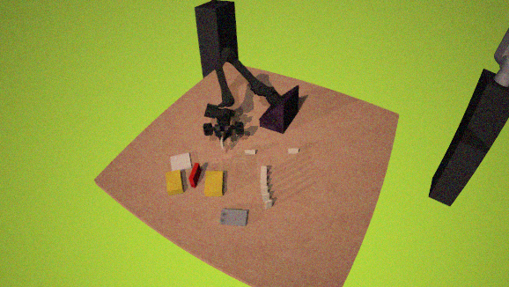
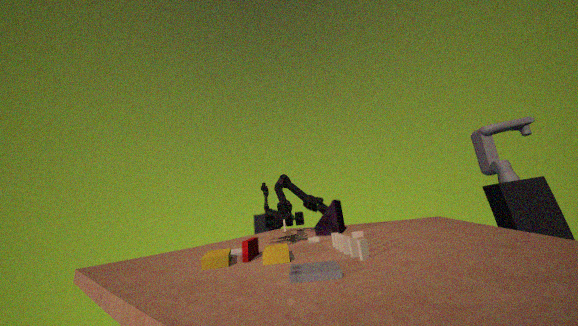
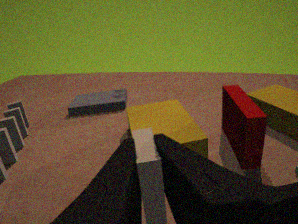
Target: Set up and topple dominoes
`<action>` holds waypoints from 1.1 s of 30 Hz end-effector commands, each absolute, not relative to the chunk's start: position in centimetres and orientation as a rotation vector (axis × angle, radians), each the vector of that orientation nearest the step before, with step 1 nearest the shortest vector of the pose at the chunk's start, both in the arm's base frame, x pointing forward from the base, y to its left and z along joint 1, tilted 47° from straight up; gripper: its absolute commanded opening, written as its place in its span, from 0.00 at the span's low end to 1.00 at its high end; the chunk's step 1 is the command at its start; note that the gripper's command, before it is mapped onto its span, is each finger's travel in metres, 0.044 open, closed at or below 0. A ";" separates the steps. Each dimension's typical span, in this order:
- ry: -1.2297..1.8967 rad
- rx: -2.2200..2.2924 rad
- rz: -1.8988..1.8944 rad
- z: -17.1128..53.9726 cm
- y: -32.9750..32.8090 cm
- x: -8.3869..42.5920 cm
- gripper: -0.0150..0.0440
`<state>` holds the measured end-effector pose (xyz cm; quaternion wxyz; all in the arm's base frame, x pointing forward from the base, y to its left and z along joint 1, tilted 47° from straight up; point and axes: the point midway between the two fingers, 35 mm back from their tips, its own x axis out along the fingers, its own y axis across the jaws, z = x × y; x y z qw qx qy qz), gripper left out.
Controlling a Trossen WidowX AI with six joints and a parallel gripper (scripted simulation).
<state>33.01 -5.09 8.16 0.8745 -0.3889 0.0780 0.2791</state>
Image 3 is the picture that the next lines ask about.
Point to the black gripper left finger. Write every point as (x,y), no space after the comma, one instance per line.
(113,196)

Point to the red rectangular block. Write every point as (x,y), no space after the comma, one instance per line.
(244,125)

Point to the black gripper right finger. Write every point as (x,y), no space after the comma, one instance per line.
(200,191)

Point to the yellow rectangular block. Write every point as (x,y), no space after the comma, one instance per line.
(281,107)
(171,119)

